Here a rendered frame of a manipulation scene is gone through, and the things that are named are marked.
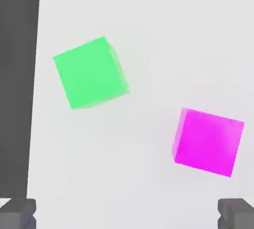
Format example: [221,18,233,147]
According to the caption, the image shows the small magenta cube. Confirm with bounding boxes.
[172,107,245,178]

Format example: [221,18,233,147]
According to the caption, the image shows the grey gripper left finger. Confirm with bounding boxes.
[0,197,37,229]

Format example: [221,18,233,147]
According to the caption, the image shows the small green cube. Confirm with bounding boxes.
[52,36,131,110]

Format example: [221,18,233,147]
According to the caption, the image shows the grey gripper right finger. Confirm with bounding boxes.
[217,198,254,229]

